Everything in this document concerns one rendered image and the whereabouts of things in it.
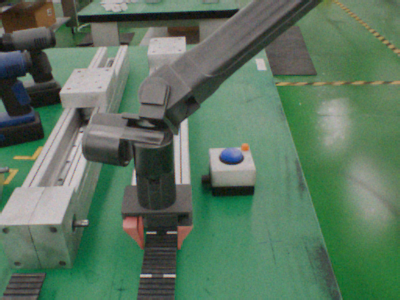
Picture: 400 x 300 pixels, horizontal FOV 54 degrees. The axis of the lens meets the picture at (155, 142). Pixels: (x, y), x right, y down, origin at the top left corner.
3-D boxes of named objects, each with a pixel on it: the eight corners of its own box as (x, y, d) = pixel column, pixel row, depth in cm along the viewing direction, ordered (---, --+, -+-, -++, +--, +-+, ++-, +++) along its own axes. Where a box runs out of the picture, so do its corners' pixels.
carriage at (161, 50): (186, 75, 114) (186, 52, 110) (148, 76, 114) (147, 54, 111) (185, 57, 127) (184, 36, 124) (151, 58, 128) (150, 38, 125)
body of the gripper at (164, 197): (126, 194, 62) (121, 155, 58) (191, 193, 61) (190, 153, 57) (121, 223, 56) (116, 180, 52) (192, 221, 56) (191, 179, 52)
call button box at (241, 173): (254, 195, 74) (256, 168, 70) (202, 197, 74) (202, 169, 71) (248, 171, 80) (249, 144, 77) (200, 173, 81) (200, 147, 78)
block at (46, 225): (87, 268, 61) (76, 223, 56) (11, 269, 62) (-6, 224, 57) (97, 228, 69) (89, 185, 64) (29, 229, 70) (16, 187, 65)
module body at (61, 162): (83, 228, 69) (76, 190, 65) (29, 229, 70) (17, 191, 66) (130, 69, 138) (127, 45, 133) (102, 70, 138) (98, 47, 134)
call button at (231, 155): (243, 166, 73) (244, 157, 72) (221, 166, 73) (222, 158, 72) (240, 155, 76) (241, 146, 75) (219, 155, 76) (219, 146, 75)
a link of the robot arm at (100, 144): (169, 76, 51) (185, 100, 58) (91, 70, 55) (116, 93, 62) (150, 166, 48) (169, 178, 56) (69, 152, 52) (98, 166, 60)
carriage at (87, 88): (109, 116, 94) (105, 91, 90) (64, 119, 94) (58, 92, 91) (118, 90, 107) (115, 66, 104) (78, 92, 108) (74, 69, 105)
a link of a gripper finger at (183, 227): (149, 231, 66) (144, 187, 61) (191, 230, 65) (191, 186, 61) (146, 262, 60) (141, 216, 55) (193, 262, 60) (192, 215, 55)
